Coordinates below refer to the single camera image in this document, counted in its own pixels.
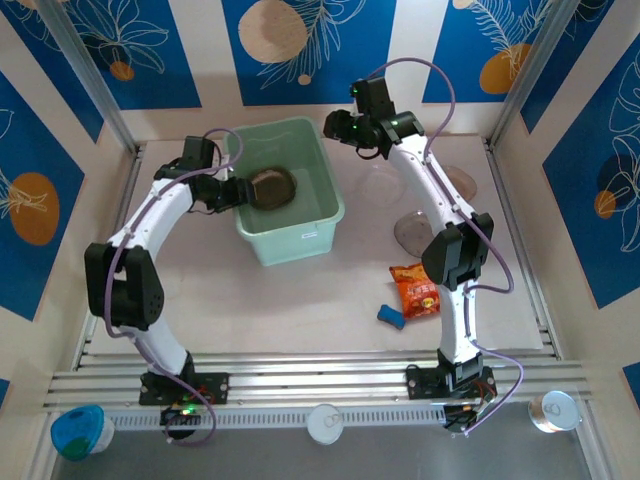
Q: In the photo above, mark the grey tinted glass plate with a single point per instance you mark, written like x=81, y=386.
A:
x=412, y=232

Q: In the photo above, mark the silver pull-tab can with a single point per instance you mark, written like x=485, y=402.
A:
x=552, y=411

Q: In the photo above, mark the aluminium side rail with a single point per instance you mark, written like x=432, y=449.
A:
x=117, y=215
x=507, y=200

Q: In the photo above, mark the black controller board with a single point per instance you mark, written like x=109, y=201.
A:
x=175, y=415
x=457, y=417

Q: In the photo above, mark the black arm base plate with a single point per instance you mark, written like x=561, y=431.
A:
x=215, y=387
x=420, y=382

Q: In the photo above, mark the brown tinted glass plate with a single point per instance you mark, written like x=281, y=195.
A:
x=462, y=185

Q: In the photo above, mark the clear glass plate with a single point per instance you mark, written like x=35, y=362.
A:
x=380, y=185
x=272, y=190

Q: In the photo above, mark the white round can lid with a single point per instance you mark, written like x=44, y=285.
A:
x=325, y=424

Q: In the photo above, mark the green plastic bin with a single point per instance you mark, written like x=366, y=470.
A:
x=290, y=245

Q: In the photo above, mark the aluminium front rail bed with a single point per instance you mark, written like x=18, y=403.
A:
x=310, y=375

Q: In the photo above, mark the blue sponge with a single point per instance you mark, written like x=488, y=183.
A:
x=390, y=316

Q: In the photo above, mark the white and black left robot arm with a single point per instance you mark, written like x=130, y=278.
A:
x=155, y=215

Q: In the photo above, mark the blue-lidded plastic container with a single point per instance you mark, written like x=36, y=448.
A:
x=80, y=432

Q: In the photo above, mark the orange snack bag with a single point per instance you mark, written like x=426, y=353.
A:
x=415, y=295

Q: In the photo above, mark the aluminium corner post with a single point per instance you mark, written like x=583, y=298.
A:
x=92, y=75
x=530, y=75

